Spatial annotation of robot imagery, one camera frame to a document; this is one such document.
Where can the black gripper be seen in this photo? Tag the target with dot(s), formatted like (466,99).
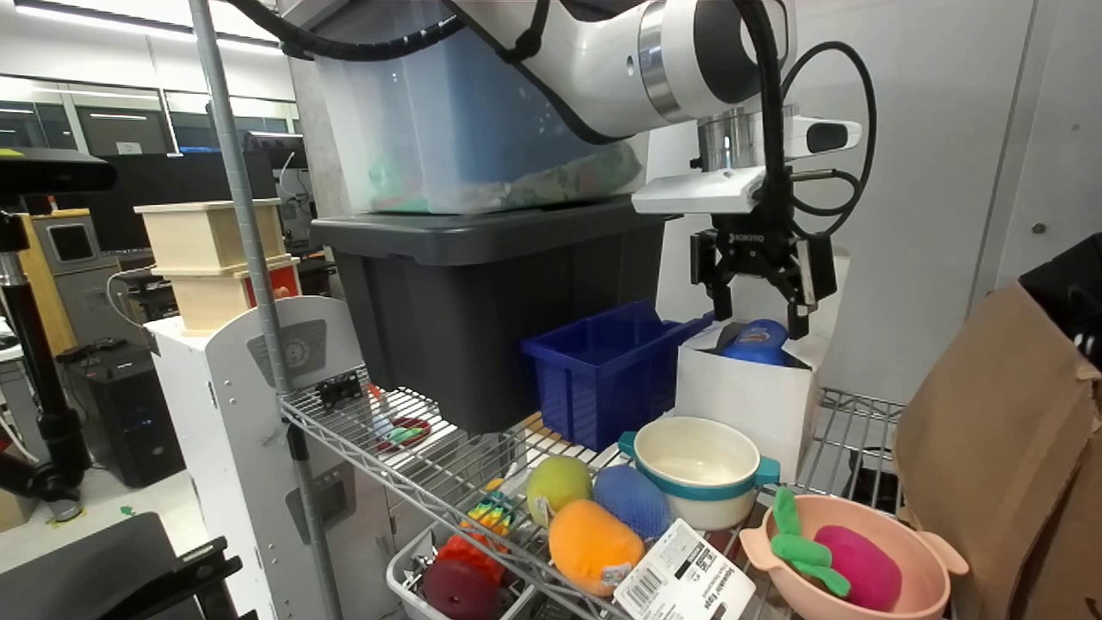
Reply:
(796,265)

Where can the pink plushie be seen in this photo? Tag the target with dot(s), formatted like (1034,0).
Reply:
(874,581)

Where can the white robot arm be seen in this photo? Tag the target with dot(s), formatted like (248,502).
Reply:
(650,64)

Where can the white bowl with teal rim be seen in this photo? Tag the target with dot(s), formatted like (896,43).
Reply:
(709,473)

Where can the peach bowl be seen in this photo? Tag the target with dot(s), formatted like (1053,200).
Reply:
(927,562)

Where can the blue cap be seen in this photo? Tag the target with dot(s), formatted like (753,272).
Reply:
(757,342)

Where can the white cardboard box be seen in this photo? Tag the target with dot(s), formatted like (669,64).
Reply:
(772,404)

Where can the blue plastic bin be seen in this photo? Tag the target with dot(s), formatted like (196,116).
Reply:
(607,374)

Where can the brown cardboard box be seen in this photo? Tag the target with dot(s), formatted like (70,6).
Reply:
(1001,453)

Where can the white barcode label tag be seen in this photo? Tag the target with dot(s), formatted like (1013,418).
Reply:
(683,576)

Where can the dark grey storage tote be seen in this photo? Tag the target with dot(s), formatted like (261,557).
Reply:
(440,303)

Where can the clear plastic storage box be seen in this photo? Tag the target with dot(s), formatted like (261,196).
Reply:
(447,130)

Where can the red toy in basket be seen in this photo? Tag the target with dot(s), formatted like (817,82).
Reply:
(461,584)

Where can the white cabinet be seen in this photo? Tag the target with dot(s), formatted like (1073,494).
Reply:
(231,440)

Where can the beige stacked containers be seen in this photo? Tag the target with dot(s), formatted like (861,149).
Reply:
(196,251)

